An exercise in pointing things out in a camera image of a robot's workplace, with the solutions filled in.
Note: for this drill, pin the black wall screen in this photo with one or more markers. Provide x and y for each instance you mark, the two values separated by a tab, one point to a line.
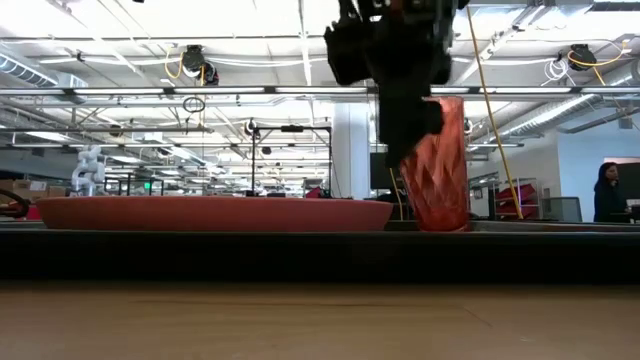
634	180

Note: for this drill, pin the black plastic tray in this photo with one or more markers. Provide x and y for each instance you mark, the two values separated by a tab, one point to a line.
320	255

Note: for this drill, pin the cardboard box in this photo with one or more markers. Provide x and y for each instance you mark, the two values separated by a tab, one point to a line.
20	186

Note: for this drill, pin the black metal stand frame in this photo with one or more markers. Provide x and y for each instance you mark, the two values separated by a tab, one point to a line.
253	160

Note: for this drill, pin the black hoop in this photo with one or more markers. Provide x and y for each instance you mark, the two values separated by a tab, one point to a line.
22	202

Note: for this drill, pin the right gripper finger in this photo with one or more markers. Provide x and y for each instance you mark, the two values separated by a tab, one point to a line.
405	130

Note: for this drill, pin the orange plate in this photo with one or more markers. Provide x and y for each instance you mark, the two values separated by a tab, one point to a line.
200	215

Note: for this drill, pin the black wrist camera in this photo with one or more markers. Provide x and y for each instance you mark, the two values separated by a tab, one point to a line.
347	52

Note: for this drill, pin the rack with red bins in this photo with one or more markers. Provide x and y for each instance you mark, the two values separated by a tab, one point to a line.
515	195

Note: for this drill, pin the person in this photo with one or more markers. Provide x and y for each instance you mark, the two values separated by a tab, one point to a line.
607	200

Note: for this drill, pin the red box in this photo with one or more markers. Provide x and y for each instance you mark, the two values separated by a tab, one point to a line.
32	212

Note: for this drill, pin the white pillar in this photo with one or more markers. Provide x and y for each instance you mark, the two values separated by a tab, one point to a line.
350	150

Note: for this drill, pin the orange faceted plastic cup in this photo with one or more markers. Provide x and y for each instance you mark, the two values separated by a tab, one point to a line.
440	190

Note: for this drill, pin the black monitor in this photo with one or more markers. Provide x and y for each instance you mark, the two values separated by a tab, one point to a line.
377	172

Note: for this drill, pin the red bin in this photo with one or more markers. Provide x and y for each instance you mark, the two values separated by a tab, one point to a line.
314	192

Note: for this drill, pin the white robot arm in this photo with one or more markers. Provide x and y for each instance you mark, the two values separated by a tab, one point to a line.
90	170

